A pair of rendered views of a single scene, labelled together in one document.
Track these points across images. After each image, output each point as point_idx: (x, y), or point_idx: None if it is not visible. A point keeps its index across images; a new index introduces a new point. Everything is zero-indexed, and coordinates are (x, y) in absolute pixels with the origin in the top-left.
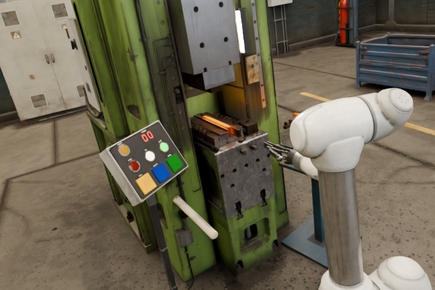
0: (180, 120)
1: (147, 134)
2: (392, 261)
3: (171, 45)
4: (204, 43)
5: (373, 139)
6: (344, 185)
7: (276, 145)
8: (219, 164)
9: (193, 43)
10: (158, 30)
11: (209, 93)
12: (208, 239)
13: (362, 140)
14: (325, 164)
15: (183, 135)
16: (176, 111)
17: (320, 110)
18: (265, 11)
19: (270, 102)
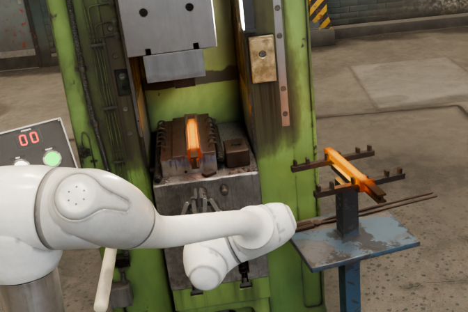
0: (124, 122)
1: (29, 135)
2: None
3: (114, 5)
4: (147, 10)
5: (52, 248)
6: (9, 306)
7: (203, 199)
8: (159, 202)
9: (127, 8)
10: None
11: (221, 83)
12: (164, 309)
13: (17, 245)
14: None
15: (129, 145)
16: (118, 106)
17: None
18: None
19: (301, 120)
